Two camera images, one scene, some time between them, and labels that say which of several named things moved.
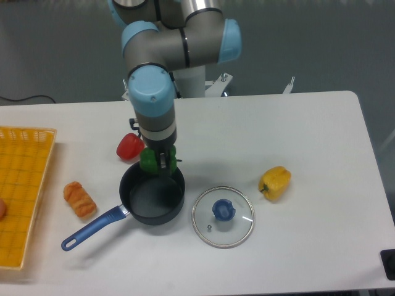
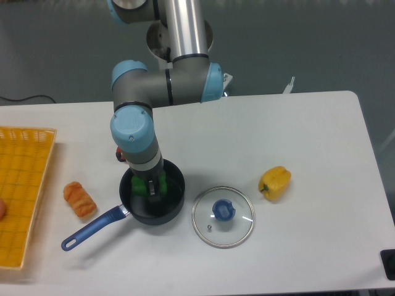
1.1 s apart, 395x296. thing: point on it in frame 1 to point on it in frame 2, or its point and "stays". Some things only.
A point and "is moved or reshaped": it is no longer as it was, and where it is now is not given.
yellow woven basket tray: (24, 152) stays
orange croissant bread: (81, 203) stays
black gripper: (160, 139) to (151, 174)
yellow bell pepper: (274, 182) stays
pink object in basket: (2, 209) stays
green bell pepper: (148, 160) is moved or reshaped
